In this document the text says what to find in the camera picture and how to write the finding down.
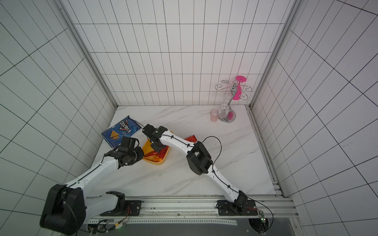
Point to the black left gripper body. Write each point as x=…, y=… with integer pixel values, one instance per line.
x=135, y=156

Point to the orange tea bag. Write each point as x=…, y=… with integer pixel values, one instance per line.
x=158, y=159

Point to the yellow plastic storage box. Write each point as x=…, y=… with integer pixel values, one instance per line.
x=163, y=153

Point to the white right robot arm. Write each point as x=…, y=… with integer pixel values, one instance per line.
x=200, y=162

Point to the pink hanging wine glass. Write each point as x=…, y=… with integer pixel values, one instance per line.
x=238, y=88

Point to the chrome glass holder stand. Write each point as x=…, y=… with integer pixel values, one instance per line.
x=233, y=91

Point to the blue Doritos chip bag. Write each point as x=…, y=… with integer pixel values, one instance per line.
x=125, y=128

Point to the clear hanging wine glass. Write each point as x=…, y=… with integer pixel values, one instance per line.
x=225, y=108

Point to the red tea bag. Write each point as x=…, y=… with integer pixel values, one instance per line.
x=192, y=139
x=151, y=154

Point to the pink plastic cup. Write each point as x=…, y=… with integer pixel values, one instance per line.
x=214, y=115

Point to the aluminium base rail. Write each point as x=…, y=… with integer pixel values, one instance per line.
x=208, y=209

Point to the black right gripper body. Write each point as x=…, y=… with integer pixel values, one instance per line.
x=158, y=144

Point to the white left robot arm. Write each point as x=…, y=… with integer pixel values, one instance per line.
x=68, y=206

